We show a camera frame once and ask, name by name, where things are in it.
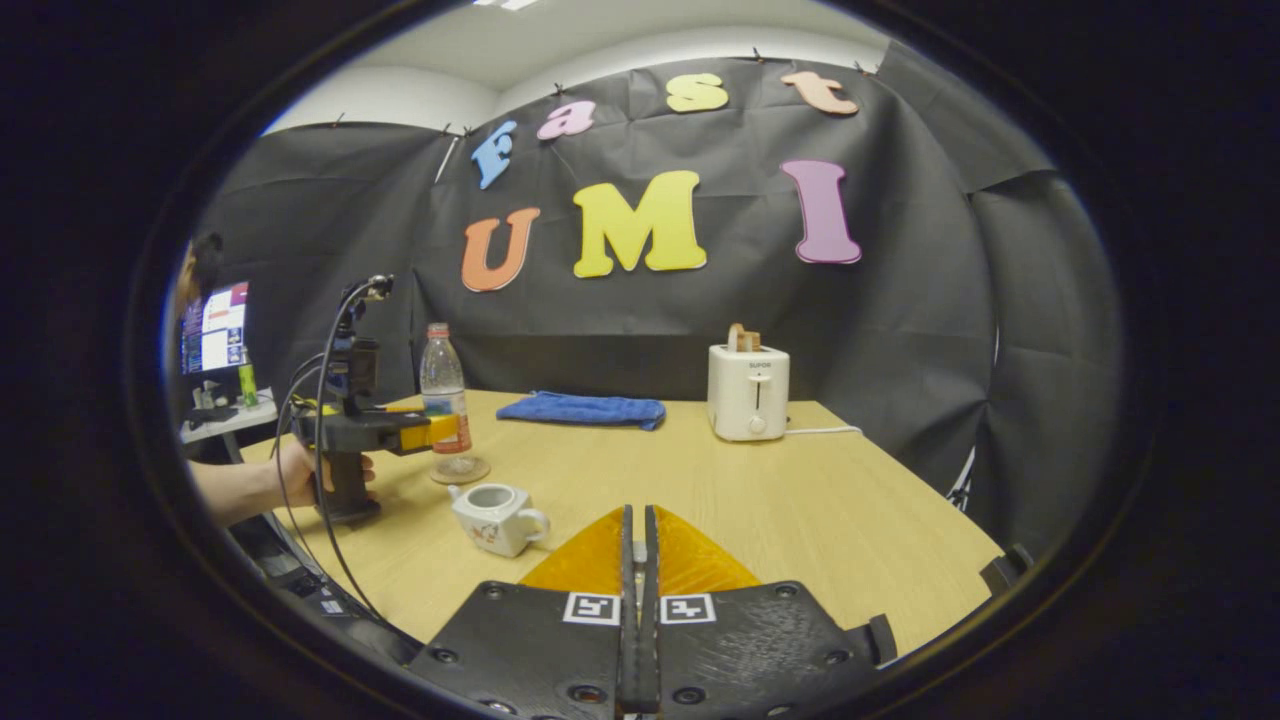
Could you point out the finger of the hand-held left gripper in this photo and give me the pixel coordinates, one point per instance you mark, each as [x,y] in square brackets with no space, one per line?
[440,432]
[410,408]

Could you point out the round wooden coaster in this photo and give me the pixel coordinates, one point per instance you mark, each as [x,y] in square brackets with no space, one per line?
[475,472]

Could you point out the bread slice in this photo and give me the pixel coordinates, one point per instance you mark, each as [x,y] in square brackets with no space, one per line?
[738,338]

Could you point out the green bottle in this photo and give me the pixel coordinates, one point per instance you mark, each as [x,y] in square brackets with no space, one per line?
[247,388]

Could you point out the clear plastic water bottle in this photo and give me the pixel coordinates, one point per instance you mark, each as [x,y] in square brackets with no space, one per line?
[442,375]

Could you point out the computer monitor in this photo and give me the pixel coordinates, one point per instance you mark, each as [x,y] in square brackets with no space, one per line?
[215,330]

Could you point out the white toaster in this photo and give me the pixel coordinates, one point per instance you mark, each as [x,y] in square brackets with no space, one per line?
[748,395]

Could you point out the person's head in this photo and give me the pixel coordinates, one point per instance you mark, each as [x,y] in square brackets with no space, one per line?
[200,255]

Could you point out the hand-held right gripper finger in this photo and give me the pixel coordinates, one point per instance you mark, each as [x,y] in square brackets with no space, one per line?
[629,570]
[650,570]

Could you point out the white floral teacup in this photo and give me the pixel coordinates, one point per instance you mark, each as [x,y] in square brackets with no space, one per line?
[495,520]

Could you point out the blue towel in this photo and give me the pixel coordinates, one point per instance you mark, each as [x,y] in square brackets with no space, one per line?
[580,410]

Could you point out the white side table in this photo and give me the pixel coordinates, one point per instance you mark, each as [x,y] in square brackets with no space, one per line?
[240,420]

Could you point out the black backdrop cloth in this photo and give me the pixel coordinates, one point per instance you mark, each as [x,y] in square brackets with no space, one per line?
[350,220]

